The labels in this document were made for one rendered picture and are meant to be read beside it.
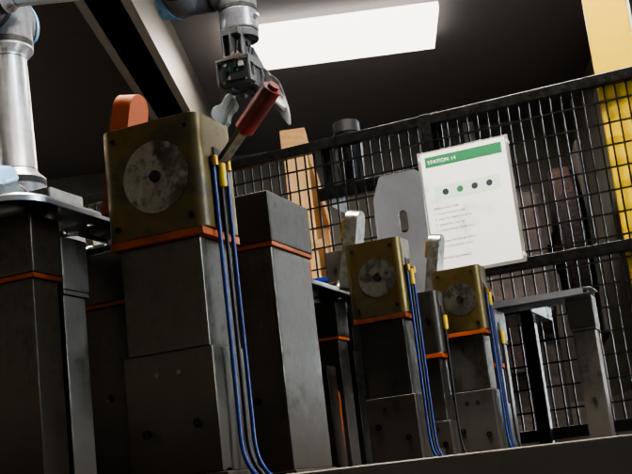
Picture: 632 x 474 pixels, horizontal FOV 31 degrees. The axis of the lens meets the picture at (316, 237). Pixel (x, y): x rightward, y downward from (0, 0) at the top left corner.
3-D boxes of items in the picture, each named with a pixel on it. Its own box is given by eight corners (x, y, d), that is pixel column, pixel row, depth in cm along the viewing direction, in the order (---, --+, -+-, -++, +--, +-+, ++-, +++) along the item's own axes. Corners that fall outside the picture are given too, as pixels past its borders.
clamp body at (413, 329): (447, 468, 162) (414, 231, 169) (369, 478, 166) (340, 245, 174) (459, 467, 168) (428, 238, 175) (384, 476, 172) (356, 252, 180)
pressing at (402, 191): (440, 322, 238) (418, 166, 246) (388, 330, 243) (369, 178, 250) (441, 322, 239) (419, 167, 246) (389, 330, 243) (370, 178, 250)
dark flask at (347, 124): (362, 182, 288) (354, 115, 292) (335, 188, 291) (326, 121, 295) (371, 188, 295) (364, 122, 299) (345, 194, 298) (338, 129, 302)
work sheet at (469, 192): (527, 260, 262) (506, 134, 269) (433, 277, 270) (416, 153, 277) (529, 261, 264) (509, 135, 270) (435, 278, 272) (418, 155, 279)
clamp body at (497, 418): (522, 461, 193) (492, 260, 200) (455, 468, 197) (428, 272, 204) (530, 460, 199) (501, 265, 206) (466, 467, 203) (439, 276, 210)
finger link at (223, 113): (195, 130, 216) (216, 86, 215) (210, 137, 221) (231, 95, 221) (208, 136, 214) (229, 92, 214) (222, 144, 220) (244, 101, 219)
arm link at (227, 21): (229, 24, 225) (266, 14, 222) (231, 46, 224) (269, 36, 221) (211, 12, 218) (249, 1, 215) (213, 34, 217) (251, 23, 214)
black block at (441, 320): (476, 466, 182) (450, 286, 188) (418, 473, 186) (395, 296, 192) (484, 465, 187) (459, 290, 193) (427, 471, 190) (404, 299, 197)
